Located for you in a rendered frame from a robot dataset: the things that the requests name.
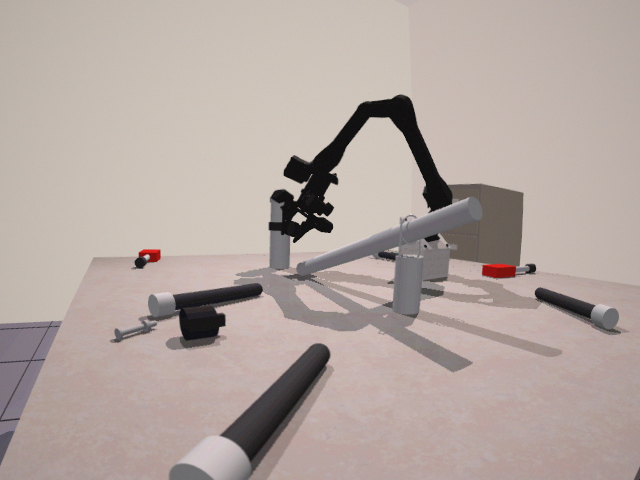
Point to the grey bolt with nut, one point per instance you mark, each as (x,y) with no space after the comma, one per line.
(145,325)

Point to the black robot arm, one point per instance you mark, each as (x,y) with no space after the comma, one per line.
(401,112)

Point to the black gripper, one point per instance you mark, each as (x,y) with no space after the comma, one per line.
(291,207)

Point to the black rod with white end cap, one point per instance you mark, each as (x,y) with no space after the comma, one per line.
(601,315)
(228,456)
(165,303)
(385,255)

